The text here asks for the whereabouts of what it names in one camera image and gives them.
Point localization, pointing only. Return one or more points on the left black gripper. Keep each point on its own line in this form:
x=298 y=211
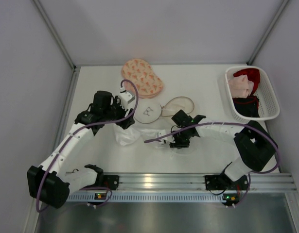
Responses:
x=125 y=114

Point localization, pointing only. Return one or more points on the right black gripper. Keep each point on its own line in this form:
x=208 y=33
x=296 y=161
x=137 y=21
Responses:
x=178 y=140

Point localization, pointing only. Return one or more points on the white bra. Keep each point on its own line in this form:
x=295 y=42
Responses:
x=142 y=132

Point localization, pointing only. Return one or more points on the white round mesh laundry bag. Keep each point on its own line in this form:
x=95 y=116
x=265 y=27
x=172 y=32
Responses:
x=149 y=110

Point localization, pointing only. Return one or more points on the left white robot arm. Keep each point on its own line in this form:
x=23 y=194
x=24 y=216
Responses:
x=50 y=182

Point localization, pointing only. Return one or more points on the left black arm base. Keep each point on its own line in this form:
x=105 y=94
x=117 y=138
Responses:
x=109 y=181

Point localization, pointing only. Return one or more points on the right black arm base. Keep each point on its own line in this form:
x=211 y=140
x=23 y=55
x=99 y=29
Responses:
x=223 y=183

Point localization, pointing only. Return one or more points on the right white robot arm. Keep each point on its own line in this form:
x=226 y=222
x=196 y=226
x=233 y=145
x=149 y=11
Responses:
x=253 y=143

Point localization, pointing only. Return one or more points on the pink floral laundry bag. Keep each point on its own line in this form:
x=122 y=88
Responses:
x=141 y=74

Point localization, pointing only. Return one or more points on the white plastic laundry basket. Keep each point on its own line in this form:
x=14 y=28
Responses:
x=268 y=105

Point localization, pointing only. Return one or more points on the black garment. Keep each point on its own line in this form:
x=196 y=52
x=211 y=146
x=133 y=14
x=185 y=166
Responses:
x=248 y=107

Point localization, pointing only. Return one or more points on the pink garment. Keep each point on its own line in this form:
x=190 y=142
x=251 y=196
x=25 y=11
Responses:
x=240 y=87

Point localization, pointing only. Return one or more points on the red garment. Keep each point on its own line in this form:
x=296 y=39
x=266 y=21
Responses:
x=253 y=75

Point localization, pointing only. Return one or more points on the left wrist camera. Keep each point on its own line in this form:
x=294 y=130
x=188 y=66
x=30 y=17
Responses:
x=126 y=97

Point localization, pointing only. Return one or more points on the aluminium mounting rail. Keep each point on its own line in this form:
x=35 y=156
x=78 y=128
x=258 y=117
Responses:
x=169 y=182

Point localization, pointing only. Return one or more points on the white slotted cable duct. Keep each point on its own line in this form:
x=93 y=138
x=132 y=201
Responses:
x=151 y=197

